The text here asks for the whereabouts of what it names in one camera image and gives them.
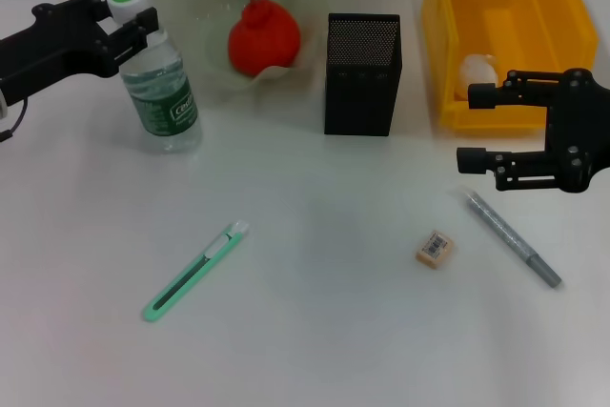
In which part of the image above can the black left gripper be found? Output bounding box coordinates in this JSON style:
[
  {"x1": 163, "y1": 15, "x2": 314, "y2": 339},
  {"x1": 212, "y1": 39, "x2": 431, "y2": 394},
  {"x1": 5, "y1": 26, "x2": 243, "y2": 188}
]
[{"x1": 0, "y1": 0, "x2": 161, "y2": 109}]

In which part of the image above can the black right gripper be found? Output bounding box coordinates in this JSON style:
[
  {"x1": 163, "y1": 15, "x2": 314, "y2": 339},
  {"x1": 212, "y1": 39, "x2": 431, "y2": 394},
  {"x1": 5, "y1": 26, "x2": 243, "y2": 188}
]
[{"x1": 456, "y1": 68, "x2": 610, "y2": 195}]

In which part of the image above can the white paper ball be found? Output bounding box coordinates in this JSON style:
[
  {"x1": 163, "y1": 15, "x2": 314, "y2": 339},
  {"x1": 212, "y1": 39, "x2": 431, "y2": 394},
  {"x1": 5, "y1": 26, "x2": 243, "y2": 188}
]
[{"x1": 457, "y1": 53, "x2": 499, "y2": 101}]

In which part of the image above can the clear water bottle green label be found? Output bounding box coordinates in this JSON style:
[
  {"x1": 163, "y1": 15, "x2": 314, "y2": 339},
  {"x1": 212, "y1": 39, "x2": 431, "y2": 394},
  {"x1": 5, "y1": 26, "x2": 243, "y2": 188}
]
[{"x1": 105, "y1": 0, "x2": 204, "y2": 155}]

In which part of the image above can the grey marker pen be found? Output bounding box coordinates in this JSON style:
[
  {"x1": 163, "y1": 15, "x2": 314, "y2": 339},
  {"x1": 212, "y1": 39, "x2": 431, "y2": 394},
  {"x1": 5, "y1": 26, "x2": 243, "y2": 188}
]
[{"x1": 464, "y1": 189, "x2": 563, "y2": 290}]

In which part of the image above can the red-orange knitted fruit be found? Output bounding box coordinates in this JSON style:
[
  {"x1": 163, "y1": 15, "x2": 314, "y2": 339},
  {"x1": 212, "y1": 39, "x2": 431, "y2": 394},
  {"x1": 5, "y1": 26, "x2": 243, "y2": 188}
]
[{"x1": 227, "y1": 0, "x2": 302, "y2": 77}]

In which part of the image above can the beige eraser with barcode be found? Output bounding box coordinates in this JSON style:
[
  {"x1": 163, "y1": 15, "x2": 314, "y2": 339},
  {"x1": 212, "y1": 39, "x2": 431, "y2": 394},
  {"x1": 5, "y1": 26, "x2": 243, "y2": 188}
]
[{"x1": 415, "y1": 229, "x2": 456, "y2": 271}]

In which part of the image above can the green utility knife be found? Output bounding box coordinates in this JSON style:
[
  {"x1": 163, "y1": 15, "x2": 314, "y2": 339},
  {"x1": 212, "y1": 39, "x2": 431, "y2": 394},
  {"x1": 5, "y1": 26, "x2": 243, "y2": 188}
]
[{"x1": 141, "y1": 219, "x2": 252, "y2": 324}]

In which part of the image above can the translucent green fruit bowl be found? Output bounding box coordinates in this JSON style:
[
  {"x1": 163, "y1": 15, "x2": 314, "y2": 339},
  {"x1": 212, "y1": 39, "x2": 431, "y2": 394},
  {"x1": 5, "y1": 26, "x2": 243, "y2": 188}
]
[{"x1": 152, "y1": 0, "x2": 325, "y2": 106}]

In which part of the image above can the black mesh pen holder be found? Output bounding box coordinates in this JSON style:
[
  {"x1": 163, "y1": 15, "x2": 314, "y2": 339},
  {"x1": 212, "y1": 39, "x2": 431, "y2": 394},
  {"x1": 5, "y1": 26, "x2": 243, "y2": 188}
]
[{"x1": 323, "y1": 12, "x2": 404, "y2": 136}]

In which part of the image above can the yellow plastic storage bin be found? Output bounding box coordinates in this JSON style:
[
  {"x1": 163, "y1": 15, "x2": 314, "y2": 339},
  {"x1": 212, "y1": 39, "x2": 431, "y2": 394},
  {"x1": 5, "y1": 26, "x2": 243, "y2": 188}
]
[{"x1": 419, "y1": 0, "x2": 600, "y2": 135}]

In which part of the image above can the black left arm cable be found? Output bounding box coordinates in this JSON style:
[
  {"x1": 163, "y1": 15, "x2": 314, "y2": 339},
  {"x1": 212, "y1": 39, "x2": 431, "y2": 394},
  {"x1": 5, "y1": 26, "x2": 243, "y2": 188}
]
[{"x1": 0, "y1": 94, "x2": 31, "y2": 143}]

